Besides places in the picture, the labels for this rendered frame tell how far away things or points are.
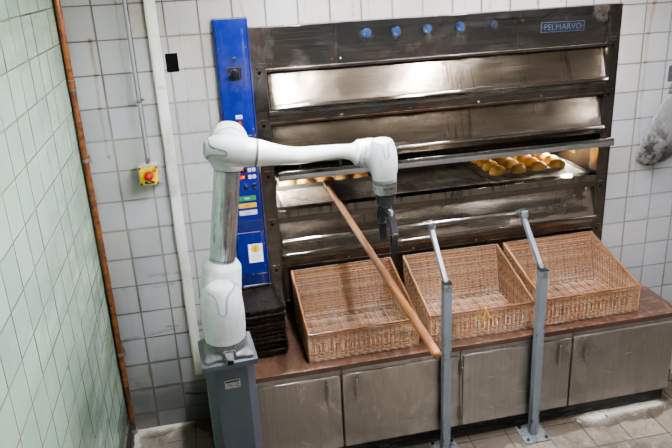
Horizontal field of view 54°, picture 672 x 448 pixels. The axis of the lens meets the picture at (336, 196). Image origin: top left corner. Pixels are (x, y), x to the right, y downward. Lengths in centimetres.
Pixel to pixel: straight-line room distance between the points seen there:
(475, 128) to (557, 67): 53
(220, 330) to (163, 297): 112
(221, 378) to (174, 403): 135
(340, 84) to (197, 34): 72
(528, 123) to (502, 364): 126
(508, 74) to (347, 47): 86
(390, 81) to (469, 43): 45
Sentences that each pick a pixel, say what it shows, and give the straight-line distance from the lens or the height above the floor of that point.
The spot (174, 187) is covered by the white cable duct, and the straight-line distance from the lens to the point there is 333.
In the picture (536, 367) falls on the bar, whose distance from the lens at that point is 356.
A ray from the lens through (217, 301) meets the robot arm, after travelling 246.
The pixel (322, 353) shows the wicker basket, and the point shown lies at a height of 62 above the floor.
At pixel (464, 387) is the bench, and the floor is 33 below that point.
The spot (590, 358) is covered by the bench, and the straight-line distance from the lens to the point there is 377.
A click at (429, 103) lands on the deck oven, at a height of 167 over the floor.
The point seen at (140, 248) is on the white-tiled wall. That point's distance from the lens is 347.
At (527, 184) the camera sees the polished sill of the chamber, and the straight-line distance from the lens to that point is 380.
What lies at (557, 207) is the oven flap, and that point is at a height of 101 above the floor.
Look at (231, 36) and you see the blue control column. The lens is 318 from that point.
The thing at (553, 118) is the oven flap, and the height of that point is 153.
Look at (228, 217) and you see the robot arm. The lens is 255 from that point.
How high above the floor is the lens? 237
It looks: 19 degrees down
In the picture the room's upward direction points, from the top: 3 degrees counter-clockwise
